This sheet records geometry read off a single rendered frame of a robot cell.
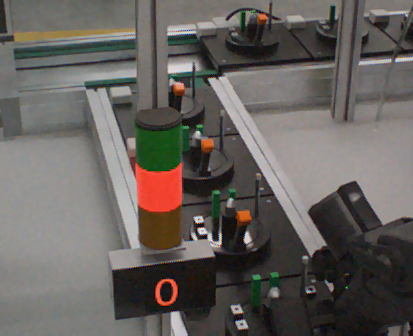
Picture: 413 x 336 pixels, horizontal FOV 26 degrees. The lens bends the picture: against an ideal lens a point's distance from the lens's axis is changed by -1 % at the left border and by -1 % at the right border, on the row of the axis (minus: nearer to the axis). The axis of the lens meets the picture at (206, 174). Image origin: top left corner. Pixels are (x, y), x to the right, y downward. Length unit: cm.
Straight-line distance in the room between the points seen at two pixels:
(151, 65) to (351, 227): 27
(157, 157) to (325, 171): 105
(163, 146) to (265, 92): 127
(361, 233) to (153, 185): 23
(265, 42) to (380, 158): 45
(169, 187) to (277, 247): 58
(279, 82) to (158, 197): 125
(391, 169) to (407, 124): 23
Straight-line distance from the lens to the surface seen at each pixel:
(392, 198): 189
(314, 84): 222
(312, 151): 203
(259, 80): 216
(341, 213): 89
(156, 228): 98
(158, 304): 104
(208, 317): 136
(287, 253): 150
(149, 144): 93
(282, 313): 95
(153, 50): 94
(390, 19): 253
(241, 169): 173
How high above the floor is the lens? 184
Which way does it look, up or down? 31 degrees down
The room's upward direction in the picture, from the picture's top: 1 degrees clockwise
